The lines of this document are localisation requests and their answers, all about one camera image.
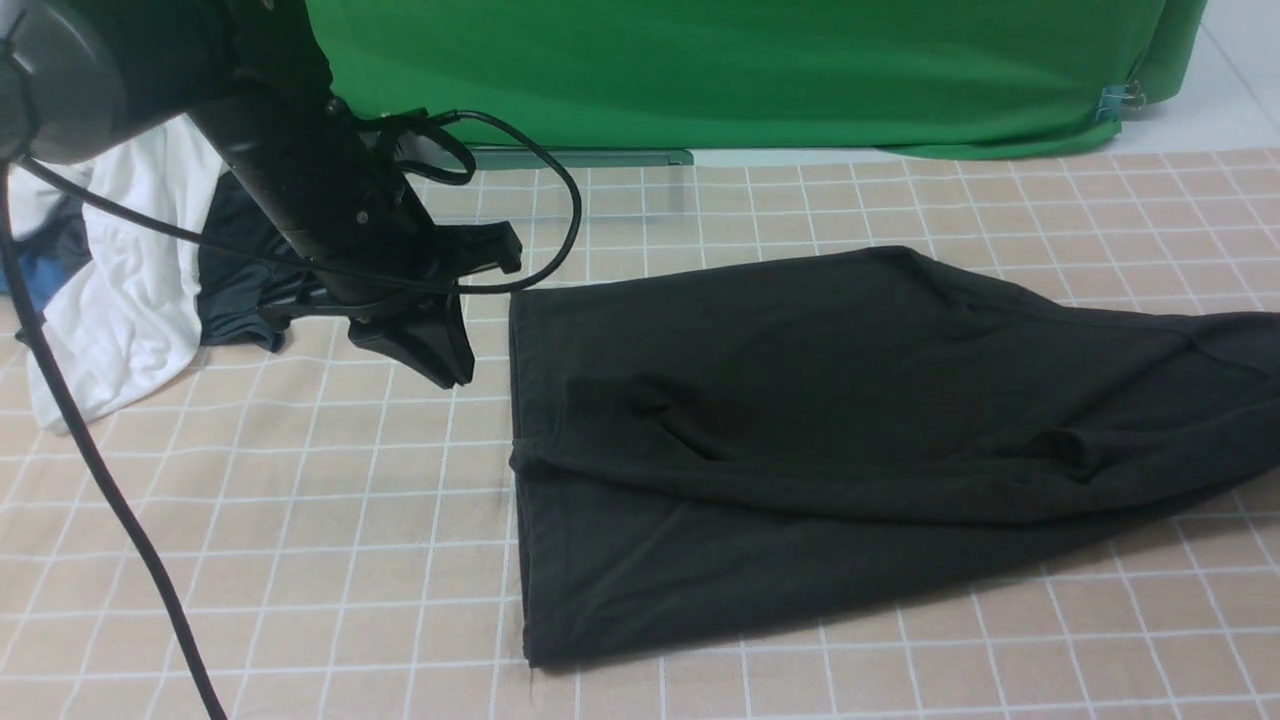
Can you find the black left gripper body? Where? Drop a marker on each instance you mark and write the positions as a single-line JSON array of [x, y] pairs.
[[422, 325]]

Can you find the dark gray long-sleeve top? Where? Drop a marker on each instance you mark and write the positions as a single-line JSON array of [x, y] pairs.
[[709, 454]]

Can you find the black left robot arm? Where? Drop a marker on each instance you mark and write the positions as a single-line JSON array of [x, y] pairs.
[[80, 77]]

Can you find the dark teal crumpled shirt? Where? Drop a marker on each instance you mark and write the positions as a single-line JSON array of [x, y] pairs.
[[232, 287]]

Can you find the green metal bar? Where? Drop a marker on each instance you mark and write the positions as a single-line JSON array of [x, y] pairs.
[[507, 158]]

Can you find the white crumpled shirt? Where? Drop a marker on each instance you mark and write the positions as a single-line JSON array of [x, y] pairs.
[[126, 323]]

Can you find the beige grid-pattern tablecloth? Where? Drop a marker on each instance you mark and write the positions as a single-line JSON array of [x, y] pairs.
[[343, 537]]

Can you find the blue crumpled garment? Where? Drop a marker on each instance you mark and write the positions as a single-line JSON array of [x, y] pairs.
[[51, 241]]

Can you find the green backdrop cloth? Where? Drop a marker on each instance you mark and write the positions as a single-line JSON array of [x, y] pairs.
[[951, 80]]

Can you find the blue binder clip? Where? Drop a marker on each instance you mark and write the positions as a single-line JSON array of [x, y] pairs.
[[1115, 100]]

